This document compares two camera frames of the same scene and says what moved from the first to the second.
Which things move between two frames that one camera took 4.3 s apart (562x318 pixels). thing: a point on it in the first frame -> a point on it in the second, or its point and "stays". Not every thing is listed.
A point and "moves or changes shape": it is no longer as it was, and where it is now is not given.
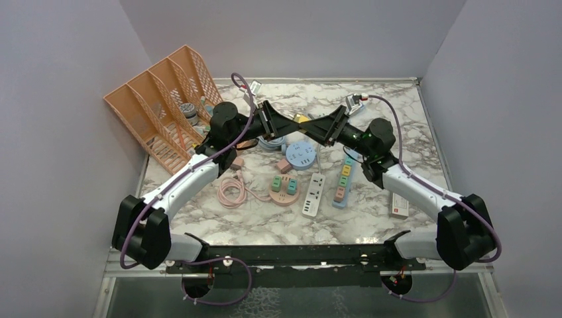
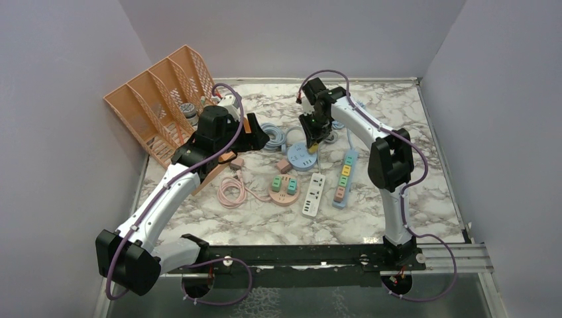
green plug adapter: (276, 183) stays
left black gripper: (274, 124) -> (257, 137)
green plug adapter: (342, 181) stays
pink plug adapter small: (340, 193) stays
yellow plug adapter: (299, 118) moves or changes shape
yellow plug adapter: (346, 170) stays
